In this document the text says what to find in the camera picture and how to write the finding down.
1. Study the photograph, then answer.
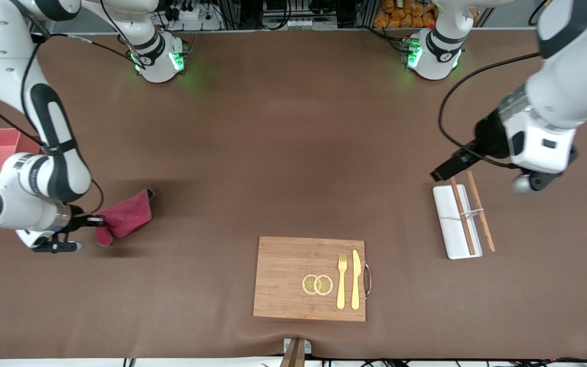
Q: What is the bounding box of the pink cloth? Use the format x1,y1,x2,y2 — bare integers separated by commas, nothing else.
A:
95,189,155,247

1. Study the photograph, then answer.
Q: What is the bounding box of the brown wooden stick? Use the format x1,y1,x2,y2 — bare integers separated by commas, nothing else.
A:
466,171,496,253
449,177,476,255

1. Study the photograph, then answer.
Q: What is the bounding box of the white rectangular tray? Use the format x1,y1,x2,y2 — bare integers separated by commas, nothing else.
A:
433,184,483,260

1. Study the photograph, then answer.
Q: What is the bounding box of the orange packaged snacks pile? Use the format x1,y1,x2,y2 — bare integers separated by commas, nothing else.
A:
373,0,437,29

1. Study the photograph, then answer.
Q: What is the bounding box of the yellow plastic knife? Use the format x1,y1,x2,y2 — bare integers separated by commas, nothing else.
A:
351,249,361,310

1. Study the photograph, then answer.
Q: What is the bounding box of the yellow plastic fork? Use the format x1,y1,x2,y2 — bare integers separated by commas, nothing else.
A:
337,254,348,310

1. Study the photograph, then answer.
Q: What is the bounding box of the white power strip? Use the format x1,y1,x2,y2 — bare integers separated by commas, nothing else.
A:
164,4,223,31

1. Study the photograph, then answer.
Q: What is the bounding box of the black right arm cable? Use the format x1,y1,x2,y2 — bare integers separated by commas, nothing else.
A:
18,28,144,215

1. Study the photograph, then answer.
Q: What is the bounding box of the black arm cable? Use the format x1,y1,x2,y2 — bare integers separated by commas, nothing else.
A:
438,51,544,170
18,28,144,215

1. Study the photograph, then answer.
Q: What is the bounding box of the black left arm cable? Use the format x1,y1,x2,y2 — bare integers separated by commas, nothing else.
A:
438,51,544,170

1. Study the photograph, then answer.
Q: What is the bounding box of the bamboo cutting board metal handle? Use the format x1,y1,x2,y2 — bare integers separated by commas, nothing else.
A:
253,237,373,322

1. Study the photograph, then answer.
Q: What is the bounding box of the brown wooden post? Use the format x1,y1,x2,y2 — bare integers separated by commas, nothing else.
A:
279,338,307,367

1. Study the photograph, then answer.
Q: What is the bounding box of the grey metal bracket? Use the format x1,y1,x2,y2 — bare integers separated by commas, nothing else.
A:
283,338,312,354

